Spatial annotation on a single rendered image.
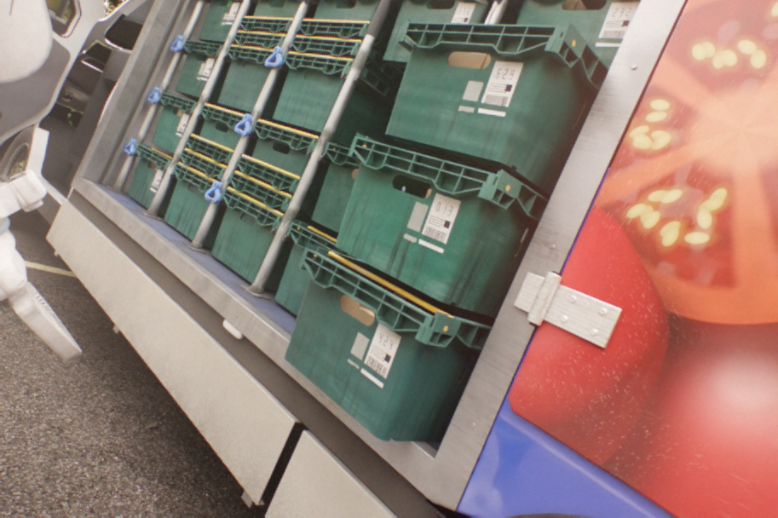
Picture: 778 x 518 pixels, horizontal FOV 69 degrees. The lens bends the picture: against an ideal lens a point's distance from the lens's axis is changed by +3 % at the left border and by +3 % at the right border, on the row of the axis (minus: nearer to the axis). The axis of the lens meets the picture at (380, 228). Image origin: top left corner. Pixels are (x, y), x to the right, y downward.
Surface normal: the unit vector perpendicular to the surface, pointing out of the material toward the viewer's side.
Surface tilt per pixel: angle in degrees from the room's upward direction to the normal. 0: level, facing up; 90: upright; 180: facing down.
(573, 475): 90
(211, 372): 90
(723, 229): 90
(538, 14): 94
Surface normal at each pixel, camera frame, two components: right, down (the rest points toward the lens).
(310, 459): -0.64, -0.29
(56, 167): 0.76, -0.08
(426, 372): 0.63, 0.33
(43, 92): 0.86, 0.30
